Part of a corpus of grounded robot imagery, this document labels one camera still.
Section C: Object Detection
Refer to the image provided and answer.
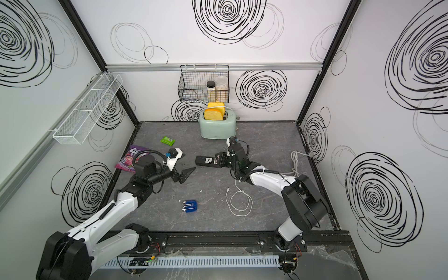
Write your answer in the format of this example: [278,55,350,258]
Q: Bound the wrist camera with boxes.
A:
[166,148,183,171]
[226,136,239,148]

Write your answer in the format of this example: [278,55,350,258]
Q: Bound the black lid spice jar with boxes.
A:
[206,80,217,103]

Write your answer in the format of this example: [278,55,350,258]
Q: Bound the black wire basket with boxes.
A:
[177,64,230,103]

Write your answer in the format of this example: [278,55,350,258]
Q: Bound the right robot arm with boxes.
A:
[215,136,329,250]

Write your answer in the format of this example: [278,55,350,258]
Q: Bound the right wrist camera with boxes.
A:
[226,136,239,148]

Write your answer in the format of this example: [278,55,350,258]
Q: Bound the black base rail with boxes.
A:
[68,230,351,254]

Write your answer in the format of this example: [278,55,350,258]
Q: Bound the black power strip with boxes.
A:
[195,156,218,168]

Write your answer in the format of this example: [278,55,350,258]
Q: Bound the yellow sponge toast front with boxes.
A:
[204,107,225,121]

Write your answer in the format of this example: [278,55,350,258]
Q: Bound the white lid plastic jar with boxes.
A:
[215,75,229,103]

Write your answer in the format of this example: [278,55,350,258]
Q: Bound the purple candy bag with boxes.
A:
[115,145,147,173]

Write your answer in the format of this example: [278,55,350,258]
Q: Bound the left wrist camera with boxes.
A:
[166,148,183,171]

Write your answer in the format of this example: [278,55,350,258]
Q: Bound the mint green toaster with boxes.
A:
[199,106,238,140]

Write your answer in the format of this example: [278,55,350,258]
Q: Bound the green candy packet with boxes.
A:
[161,136,176,147]

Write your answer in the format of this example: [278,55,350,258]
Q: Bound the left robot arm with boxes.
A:
[36,148,195,280]

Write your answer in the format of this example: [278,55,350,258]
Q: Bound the yellow sponge toast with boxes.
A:
[207,102,225,109]
[204,107,225,121]

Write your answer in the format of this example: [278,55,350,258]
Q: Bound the white usb cable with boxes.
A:
[225,176,254,218]

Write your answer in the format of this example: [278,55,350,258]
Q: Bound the yellow sponge toast back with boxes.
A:
[207,102,225,109]

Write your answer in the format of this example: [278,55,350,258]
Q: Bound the white wire shelf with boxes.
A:
[52,73,123,145]

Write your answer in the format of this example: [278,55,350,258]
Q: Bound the grey slotted cable duct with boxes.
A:
[101,255,281,270]

